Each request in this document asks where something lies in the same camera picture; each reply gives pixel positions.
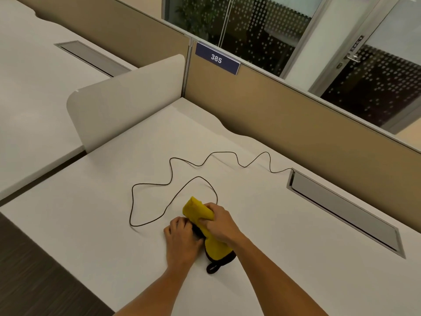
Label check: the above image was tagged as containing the person's left hand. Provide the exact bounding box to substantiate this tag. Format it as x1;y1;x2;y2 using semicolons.
164;216;205;271

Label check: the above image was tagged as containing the person's right hand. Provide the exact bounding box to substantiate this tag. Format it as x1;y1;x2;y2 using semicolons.
196;203;246;250

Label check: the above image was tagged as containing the yellow cloth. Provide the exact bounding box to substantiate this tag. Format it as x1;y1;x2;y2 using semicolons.
182;196;236;261

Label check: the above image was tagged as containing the person's right forearm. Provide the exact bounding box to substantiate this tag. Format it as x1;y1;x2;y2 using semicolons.
230;234;328;316

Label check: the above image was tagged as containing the person's left forearm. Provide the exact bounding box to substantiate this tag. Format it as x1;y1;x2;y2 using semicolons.
113;264;195;316

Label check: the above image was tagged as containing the white desk divider panel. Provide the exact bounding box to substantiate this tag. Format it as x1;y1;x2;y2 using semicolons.
66;54;186;154

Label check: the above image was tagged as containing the blue number sign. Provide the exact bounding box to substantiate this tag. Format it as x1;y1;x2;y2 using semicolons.
195;41;241;76

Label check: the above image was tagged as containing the dotted glass window panel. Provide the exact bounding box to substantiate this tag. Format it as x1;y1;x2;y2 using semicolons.
163;0;326;77

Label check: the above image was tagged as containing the glass door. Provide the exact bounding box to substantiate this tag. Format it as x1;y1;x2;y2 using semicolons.
309;0;421;135

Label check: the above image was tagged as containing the thin black cable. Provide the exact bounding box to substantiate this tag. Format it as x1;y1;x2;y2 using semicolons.
129;151;294;227

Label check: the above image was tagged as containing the beige partition wall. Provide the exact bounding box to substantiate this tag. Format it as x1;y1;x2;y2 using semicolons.
184;36;421;208
13;0;191;69

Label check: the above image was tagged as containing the silver desk cable tray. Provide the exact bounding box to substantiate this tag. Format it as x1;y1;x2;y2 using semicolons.
286;168;406;259
54;40;133;78

